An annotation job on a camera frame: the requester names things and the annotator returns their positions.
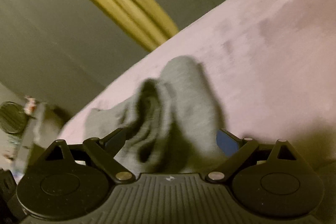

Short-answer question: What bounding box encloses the dark bedside cabinet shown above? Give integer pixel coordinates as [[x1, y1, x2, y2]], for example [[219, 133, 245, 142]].
[[7, 97, 53, 177]]

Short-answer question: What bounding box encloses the white cloth on furniture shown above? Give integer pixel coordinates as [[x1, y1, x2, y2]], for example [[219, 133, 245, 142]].
[[33, 103, 64, 148]]

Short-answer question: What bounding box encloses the round black fan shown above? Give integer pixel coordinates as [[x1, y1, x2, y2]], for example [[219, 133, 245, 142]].
[[1, 101, 28, 134]]

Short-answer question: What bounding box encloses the pink bed blanket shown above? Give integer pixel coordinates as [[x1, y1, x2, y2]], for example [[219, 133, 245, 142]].
[[60, 0, 335, 168]]

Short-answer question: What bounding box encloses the grey-green curtain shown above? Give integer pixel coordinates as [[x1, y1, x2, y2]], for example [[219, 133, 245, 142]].
[[1, 0, 225, 114]]

